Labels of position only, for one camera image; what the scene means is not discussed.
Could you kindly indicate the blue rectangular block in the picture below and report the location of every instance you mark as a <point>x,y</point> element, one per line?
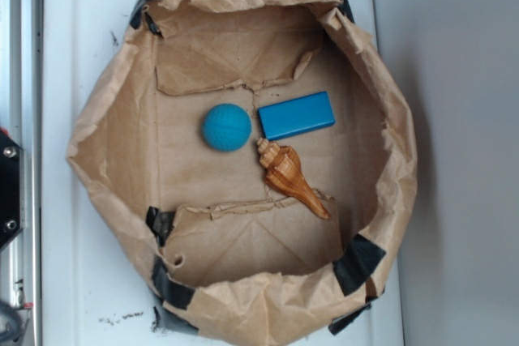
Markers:
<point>297,116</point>

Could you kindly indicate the orange brown conch shell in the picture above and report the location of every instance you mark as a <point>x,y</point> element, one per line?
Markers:
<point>283,173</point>

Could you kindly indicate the blue dimpled ball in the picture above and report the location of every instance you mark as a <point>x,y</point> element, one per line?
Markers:
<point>226,127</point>

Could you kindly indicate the brown paper bag bin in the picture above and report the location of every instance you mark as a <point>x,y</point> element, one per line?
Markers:
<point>227,256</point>

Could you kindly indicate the black mounting plate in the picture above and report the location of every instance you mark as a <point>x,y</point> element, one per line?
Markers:
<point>12,189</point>

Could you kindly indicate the aluminium frame rail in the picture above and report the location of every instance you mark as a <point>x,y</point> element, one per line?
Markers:
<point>20,120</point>

